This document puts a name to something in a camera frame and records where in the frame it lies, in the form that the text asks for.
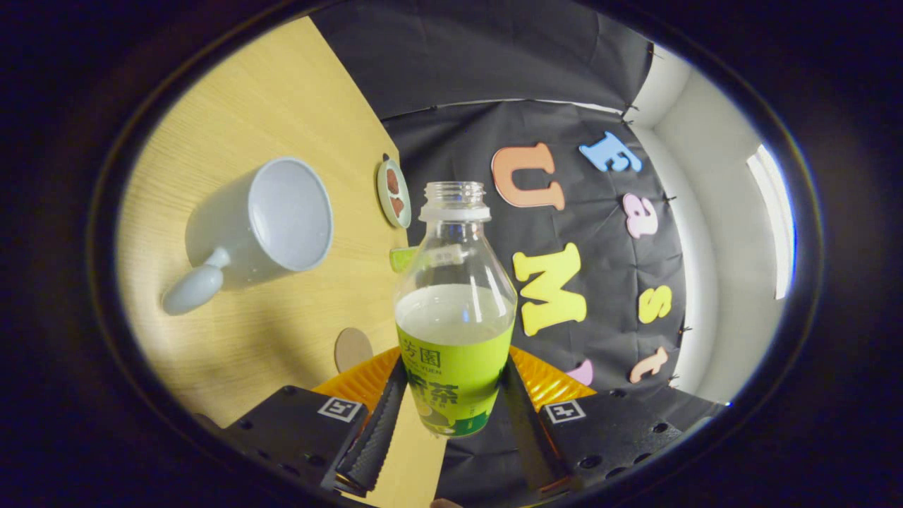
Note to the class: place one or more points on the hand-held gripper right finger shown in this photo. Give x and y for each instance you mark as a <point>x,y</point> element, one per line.
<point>525,430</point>

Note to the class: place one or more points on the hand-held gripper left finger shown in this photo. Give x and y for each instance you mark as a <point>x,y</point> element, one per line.
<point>377,430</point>

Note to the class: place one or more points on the round brown coaster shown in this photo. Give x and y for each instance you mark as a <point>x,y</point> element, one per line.
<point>353,349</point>

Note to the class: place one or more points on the juice bottle with green label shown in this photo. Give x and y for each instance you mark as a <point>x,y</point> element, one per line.
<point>455,310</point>

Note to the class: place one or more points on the slim bottle with green label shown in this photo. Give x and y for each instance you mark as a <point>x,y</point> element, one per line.
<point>402,259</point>

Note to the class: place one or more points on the brown food piece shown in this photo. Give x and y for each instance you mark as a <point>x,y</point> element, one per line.
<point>393,180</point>
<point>398,207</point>

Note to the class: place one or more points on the pale green plate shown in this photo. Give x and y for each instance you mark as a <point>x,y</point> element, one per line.
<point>382,190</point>

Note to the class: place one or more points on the ceiling light panel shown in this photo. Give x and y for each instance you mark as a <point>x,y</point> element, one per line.
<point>776,219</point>

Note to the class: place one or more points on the wooden table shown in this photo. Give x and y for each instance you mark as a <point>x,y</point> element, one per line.
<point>282,92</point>

